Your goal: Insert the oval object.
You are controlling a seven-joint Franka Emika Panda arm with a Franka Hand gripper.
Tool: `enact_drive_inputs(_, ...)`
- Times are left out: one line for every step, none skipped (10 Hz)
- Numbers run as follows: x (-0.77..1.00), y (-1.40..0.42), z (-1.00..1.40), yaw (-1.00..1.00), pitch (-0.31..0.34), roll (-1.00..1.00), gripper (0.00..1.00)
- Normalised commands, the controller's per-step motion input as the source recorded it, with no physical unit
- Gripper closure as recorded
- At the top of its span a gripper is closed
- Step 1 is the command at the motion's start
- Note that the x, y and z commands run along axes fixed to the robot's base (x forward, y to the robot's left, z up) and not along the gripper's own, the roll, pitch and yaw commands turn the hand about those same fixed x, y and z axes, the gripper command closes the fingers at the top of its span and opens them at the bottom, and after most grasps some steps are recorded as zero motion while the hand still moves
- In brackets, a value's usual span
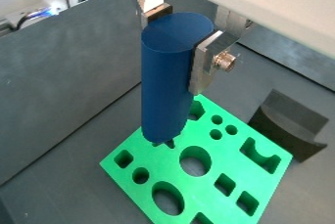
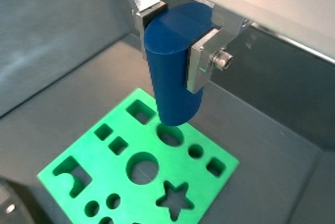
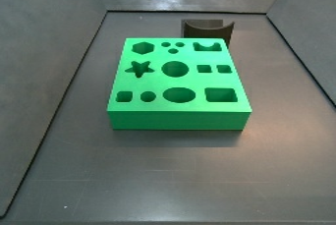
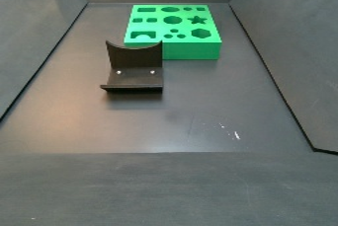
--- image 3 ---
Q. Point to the dark curved holder piece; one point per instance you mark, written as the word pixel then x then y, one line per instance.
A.
pixel 206 29

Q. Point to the green shape sorter block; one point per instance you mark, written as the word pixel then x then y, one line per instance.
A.
pixel 177 84

